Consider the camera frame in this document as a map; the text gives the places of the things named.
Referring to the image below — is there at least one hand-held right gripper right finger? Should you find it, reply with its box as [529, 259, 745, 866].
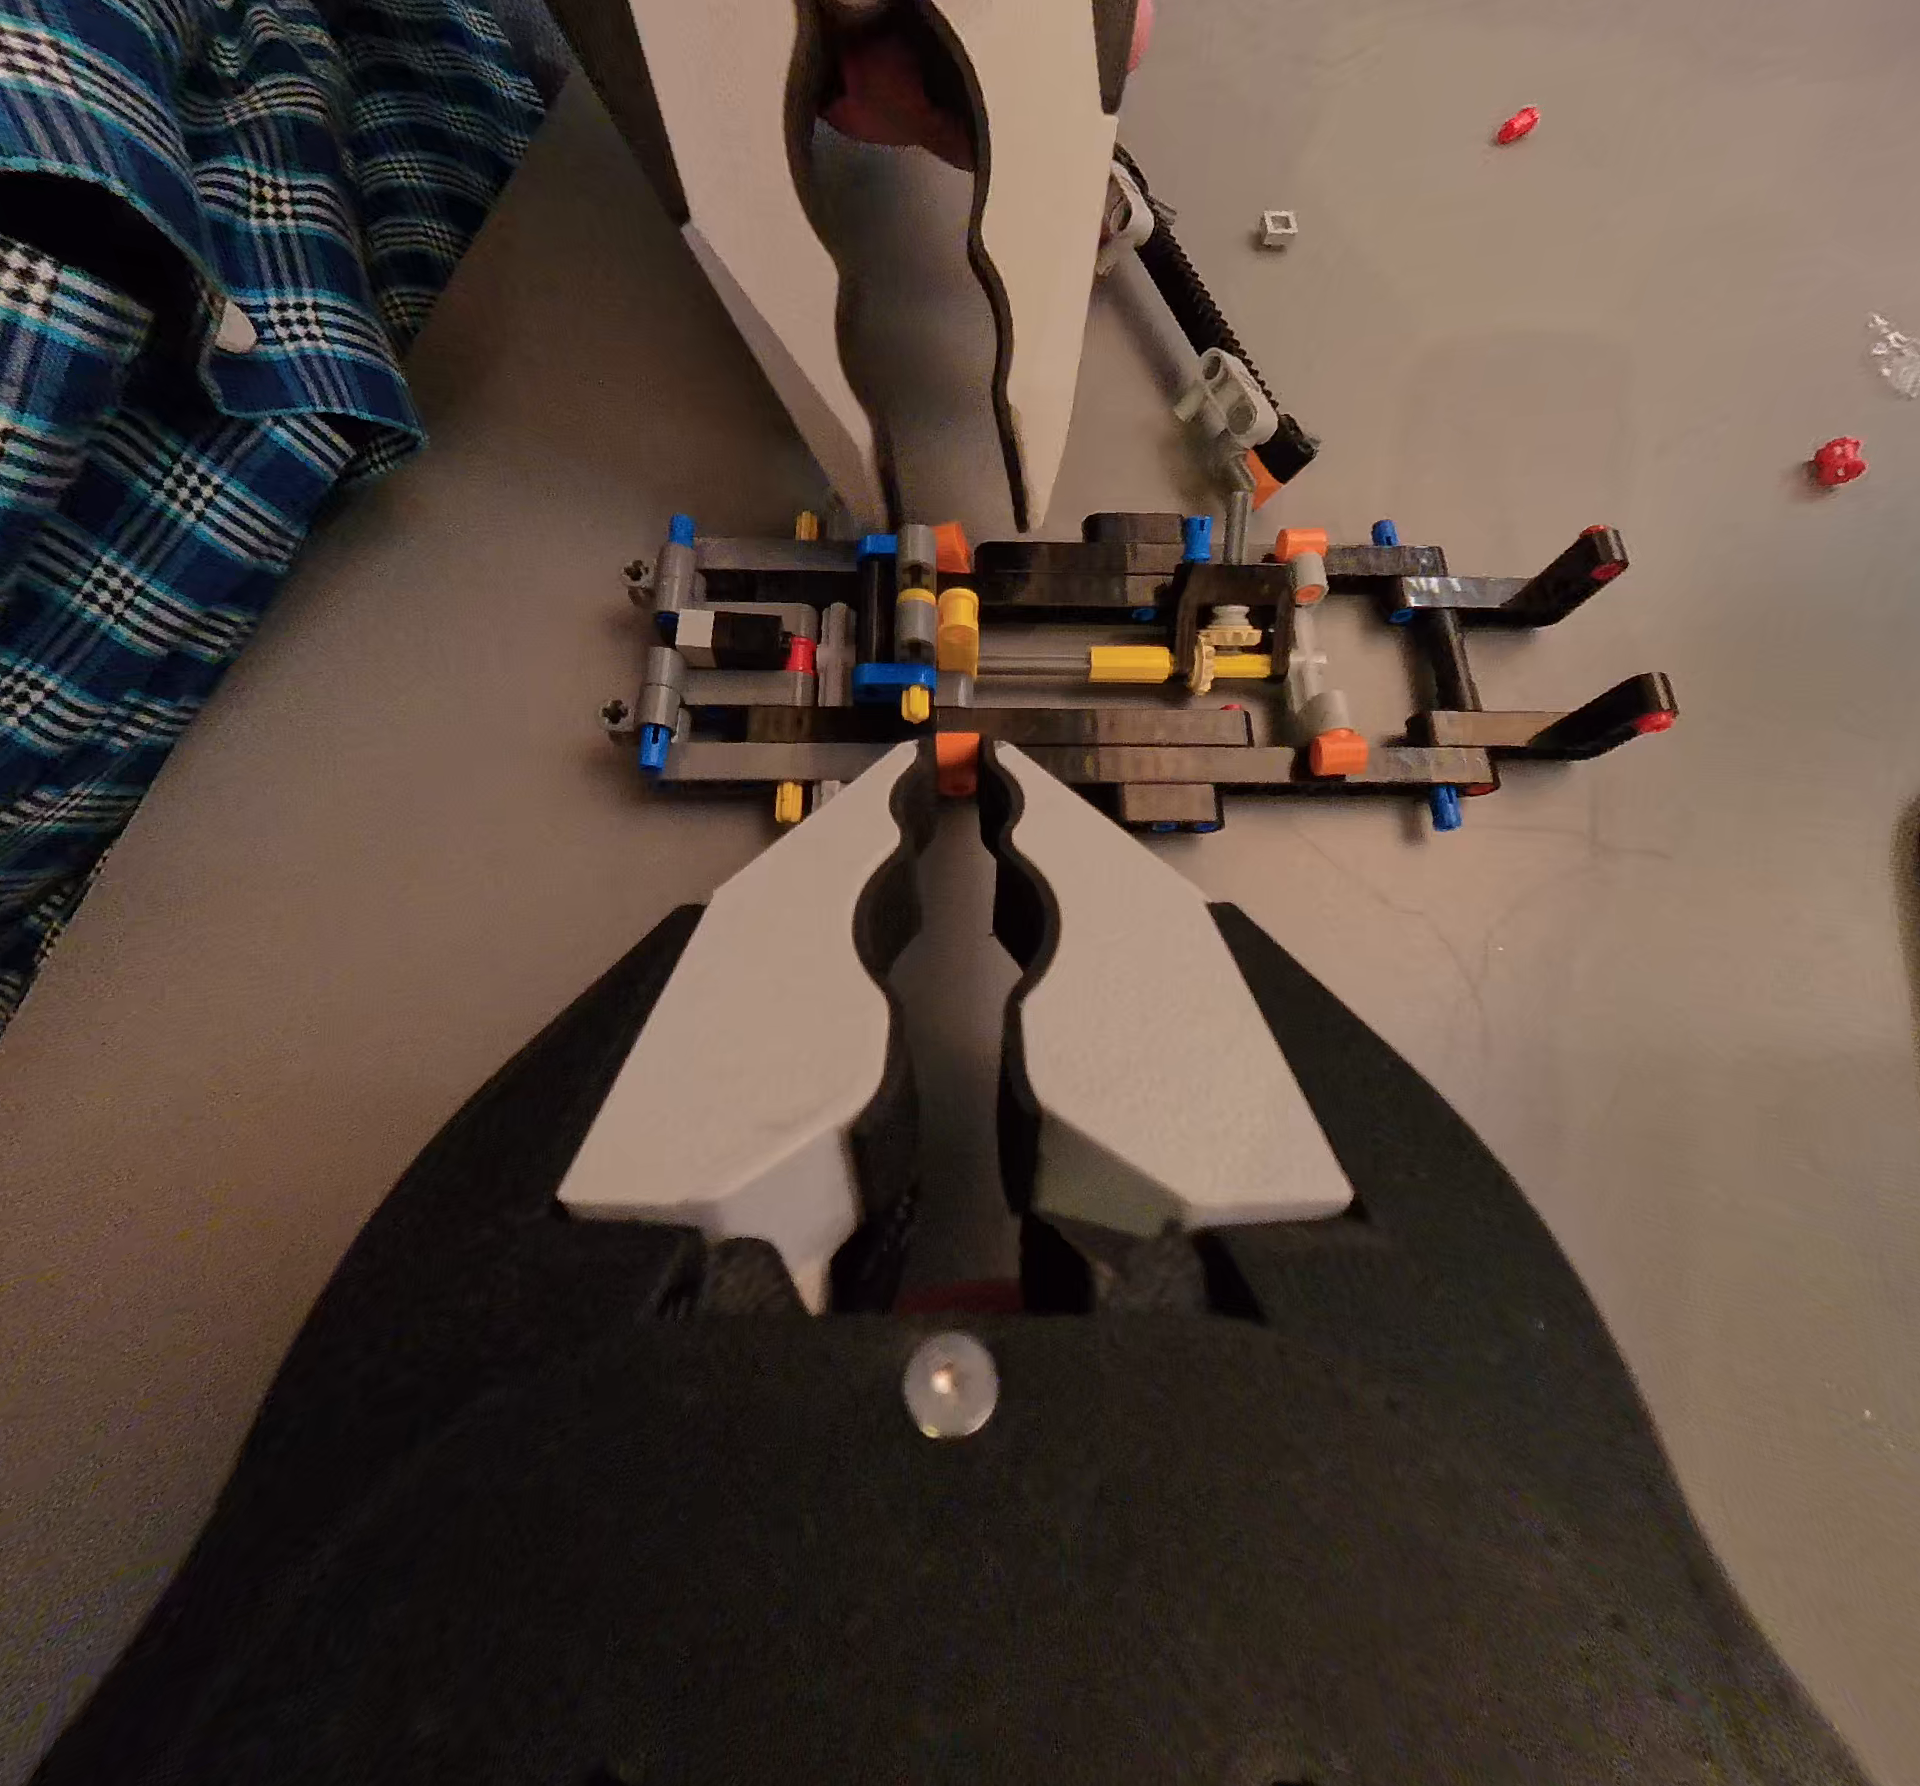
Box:
[977, 741, 1358, 1315]

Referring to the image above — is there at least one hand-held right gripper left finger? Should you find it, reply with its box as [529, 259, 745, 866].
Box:
[555, 741, 924, 1315]

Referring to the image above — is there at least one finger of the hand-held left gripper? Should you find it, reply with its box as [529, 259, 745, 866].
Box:
[898, 0, 1123, 535]
[593, 0, 906, 535]

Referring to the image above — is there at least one black lego gear rack assembly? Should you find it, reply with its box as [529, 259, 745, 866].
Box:
[1098, 148, 1324, 505]

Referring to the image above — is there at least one black lego chassis assembly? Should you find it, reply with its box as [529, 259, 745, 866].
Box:
[600, 508, 1681, 836]

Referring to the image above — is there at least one person's left hand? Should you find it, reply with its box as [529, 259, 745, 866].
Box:
[814, 22, 983, 168]

